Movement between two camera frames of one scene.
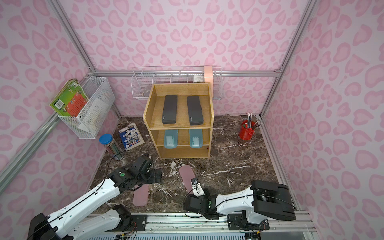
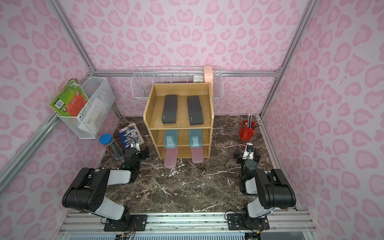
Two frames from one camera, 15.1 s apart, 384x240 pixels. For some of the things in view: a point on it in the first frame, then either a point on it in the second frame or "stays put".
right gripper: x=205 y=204 to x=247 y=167
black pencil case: x=195 y=111 stays put
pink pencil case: x=187 y=175 to x=197 y=155
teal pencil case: x=171 y=139 stays put
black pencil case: x=169 y=112 stays put
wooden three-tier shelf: x=180 y=117 stays put
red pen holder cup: x=247 y=130 stays put
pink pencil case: x=140 y=195 to x=170 y=158
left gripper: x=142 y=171 to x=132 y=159
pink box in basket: x=208 y=72 stays put
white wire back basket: x=142 y=77 stays put
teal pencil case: x=195 y=137 stays put
